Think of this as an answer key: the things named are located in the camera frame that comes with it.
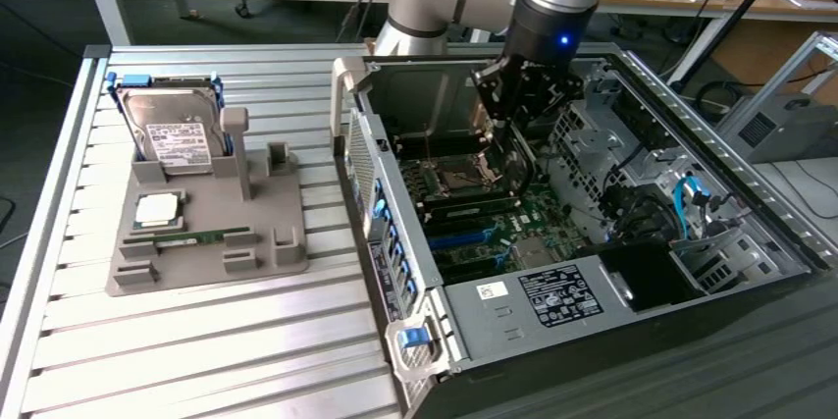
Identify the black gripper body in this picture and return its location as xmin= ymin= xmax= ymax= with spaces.
xmin=501 ymin=0 xmax=598 ymax=73

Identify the green RAM stick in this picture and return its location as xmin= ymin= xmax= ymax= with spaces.
xmin=151 ymin=230 xmax=230 ymax=246

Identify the light blue wire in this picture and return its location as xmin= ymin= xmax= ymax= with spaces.
xmin=668 ymin=168 xmax=714 ymax=243

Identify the silver metal drive cage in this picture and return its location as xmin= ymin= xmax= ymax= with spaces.
xmin=546 ymin=94 xmax=664 ymax=224

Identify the grey plastic parts rack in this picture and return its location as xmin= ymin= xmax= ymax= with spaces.
xmin=105 ymin=105 xmax=311 ymax=298

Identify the metal socket cover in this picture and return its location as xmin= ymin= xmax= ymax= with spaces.
xmin=474 ymin=147 xmax=505 ymax=183

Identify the grey chipset heat sink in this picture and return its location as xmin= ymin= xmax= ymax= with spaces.
xmin=514 ymin=239 xmax=560 ymax=268

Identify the silver CPU chip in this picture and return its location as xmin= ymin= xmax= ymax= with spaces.
xmin=133 ymin=192 xmax=182 ymax=232

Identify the black wire bundle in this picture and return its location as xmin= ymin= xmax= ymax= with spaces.
xmin=596 ymin=182 xmax=686 ymax=246

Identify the silver disk bay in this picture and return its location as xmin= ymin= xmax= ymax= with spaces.
xmin=666 ymin=227 xmax=768 ymax=295

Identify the black stand pole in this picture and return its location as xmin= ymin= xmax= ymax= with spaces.
xmin=666 ymin=0 xmax=804 ymax=94

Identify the black RAM slot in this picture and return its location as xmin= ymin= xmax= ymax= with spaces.
xmin=395 ymin=135 xmax=490 ymax=158
xmin=422 ymin=203 xmax=525 ymax=225
xmin=415 ymin=191 xmax=520 ymax=210

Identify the blue case latch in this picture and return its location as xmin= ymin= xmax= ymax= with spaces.
xmin=395 ymin=327 xmax=433 ymax=350

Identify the grey power supply unit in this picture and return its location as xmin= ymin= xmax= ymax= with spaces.
xmin=429 ymin=255 xmax=648 ymax=375

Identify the hard disk in blue caddy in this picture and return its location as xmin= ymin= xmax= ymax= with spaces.
xmin=105 ymin=73 xmax=237 ymax=178

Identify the black Nvidia graphics card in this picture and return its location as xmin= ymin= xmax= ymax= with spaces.
xmin=468 ymin=94 xmax=542 ymax=197

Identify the aluminium profile frame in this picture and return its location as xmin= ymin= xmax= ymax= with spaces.
xmin=762 ymin=29 xmax=838 ymax=96

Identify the green motherboard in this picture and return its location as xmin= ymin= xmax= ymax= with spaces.
xmin=397 ymin=135 xmax=592 ymax=284

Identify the CPU socket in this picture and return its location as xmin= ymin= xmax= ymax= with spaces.
xmin=425 ymin=156 xmax=493 ymax=194

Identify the open grey PC case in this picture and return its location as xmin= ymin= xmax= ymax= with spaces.
xmin=330 ymin=50 xmax=828 ymax=419

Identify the grey computer tower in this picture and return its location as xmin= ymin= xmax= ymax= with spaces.
xmin=714 ymin=92 xmax=838 ymax=165

